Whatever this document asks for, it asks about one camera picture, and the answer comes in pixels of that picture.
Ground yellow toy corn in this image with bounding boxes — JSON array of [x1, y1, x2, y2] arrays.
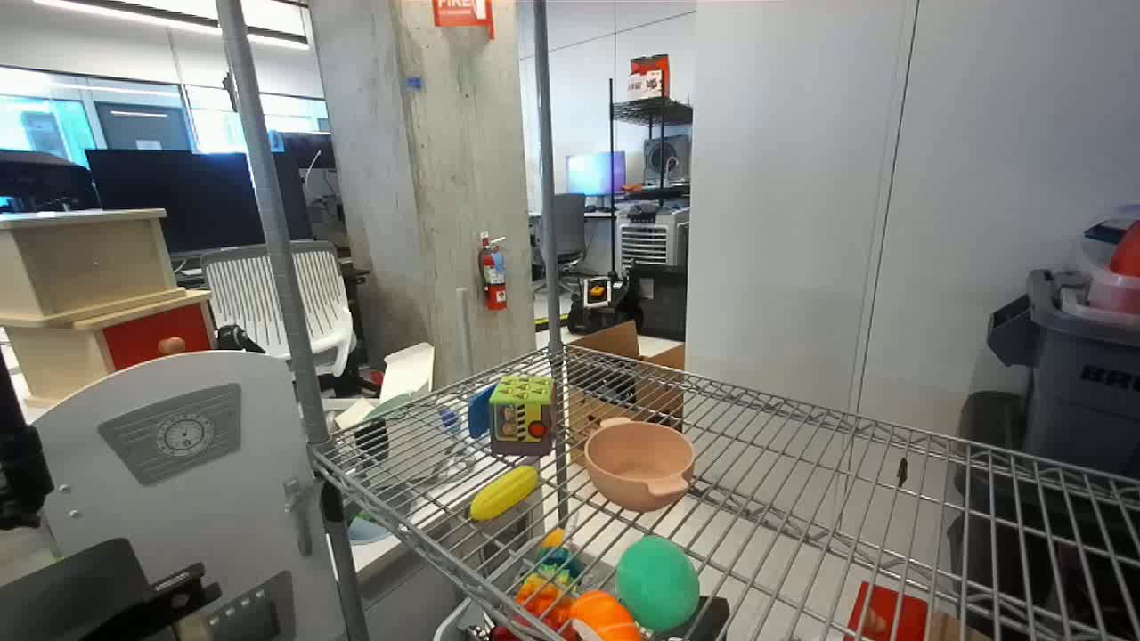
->
[[468, 464, 544, 525]]

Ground brown cardboard box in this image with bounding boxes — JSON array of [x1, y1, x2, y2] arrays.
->
[[567, 318, 688, 449]]

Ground red fire extinguisher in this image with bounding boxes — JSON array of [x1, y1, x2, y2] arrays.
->
[[477, 231, 513, 313]]

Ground colourful soft toy cube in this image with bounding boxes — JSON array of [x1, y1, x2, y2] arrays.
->
[[462, 375, 559, 460]]

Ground white ventilated crate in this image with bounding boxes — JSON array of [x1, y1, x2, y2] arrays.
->
[[618, 205, 693, 270]]

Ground white paper box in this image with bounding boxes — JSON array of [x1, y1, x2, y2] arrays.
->
[[383, 339, 439, 402]]

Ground black shelving unit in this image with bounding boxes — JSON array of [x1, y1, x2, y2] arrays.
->
[[606, 79, 694, 340]]

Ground red and white box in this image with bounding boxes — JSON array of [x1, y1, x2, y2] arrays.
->
[[629, 48, 674, 103]]

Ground multicolour stacking toy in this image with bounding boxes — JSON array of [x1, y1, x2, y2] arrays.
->
[[513, 525, 587, 635]]

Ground green ball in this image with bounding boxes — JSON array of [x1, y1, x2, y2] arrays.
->
[[612, 534, 705, 638]]

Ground orange ball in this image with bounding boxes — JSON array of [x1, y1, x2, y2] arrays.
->
[[567, 587, 646, 641]]

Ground white slatted rack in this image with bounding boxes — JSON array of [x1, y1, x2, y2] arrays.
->
[[203, 245, 359, 379]]

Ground large black monitor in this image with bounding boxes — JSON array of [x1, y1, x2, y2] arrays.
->
[[81, 147, 313, 256]]

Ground red packet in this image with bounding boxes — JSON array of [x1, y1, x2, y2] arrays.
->
[[844, 579, 935, 641]]

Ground wooden toy kitchen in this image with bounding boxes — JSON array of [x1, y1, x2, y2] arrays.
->
[[0, 205, 222, 407]]

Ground grey plastic storage bin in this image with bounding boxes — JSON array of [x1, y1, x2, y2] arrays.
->
[[987, 265, 1140, 478]]

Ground small black monitor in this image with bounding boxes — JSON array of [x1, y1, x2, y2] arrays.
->
[[0, 150, 104, 213]]

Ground clear container with red contents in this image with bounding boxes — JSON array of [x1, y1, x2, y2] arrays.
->
[[1083, 217, 1140, 318]]

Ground metal wire shelving rack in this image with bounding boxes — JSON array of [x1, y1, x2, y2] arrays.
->
[[214, 0, 1140, 641]]

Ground red wall sign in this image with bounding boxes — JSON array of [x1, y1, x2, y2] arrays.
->
[[431, 0, 500, 38]]

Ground black clamp bracket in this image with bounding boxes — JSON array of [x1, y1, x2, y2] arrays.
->
[[0, 539, 225, 641]]

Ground black mount block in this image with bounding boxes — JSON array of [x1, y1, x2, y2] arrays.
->
[[0, 351, 57, 529]]

